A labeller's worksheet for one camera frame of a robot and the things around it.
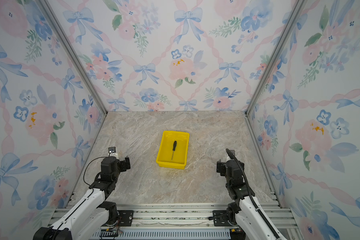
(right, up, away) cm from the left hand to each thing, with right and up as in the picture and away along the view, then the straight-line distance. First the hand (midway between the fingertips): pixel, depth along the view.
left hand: (119, 156), depth 86 cm
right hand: (+63, -2, -2) cm, 63 cm away
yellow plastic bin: (+25, -1, +10) cm, 27 cm away
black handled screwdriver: (+31, +3, +14) cm, 34 cm away
